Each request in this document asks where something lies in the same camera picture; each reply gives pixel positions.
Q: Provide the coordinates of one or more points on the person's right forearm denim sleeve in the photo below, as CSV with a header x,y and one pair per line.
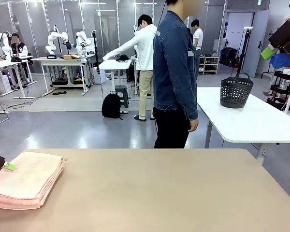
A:
x,y
191,101

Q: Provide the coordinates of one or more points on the low shoe shelf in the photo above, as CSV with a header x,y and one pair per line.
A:
x,y
209,64

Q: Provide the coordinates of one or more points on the large white table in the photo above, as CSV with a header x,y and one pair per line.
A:
x,y
246,120

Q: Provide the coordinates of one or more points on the black utility cart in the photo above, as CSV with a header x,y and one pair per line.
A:
x,y
279,87

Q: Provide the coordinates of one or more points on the person in denim jacket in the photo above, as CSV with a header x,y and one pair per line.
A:
x,y
171,72

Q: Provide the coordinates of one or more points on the grey door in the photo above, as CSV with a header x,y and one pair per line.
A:
x,y
260,43

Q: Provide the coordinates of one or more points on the person's right hand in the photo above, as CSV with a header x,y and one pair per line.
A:
x,y
193,125

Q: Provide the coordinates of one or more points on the man in white t-shirt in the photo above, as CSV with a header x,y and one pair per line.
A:
x,y
198,36

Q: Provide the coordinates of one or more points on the black tripod stand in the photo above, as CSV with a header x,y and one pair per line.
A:
x,y
244,48

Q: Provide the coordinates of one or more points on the pink towel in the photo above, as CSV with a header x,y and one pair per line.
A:
x,y
26,178

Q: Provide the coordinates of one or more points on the black suitcase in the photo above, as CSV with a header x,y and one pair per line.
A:
x,y
228,56

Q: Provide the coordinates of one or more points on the blue cloth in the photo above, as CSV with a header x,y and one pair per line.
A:
x,y
280,61

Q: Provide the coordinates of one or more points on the flat cardboard box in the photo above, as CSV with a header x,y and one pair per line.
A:
x,y
72,57

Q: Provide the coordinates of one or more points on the black backpack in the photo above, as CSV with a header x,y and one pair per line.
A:
x,y
111,106

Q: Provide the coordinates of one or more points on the white desk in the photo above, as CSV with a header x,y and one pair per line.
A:
x,y
114,64
4,64
60,60

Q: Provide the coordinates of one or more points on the seated person in black jacket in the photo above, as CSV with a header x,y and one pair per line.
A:
x,y
19,49

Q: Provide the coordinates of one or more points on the black cap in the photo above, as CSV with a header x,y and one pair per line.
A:
x,y
123,57

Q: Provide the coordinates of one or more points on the man in white hoodie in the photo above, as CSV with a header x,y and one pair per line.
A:
x,y
145,48

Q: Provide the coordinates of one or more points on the grey plastic stool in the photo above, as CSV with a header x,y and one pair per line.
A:
x,y
122,94

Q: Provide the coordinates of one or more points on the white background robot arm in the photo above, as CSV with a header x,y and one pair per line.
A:
x,y
83,39
52,41
1,41

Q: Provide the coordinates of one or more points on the black perforated plastic basket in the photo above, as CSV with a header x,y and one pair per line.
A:
x,y
235,93

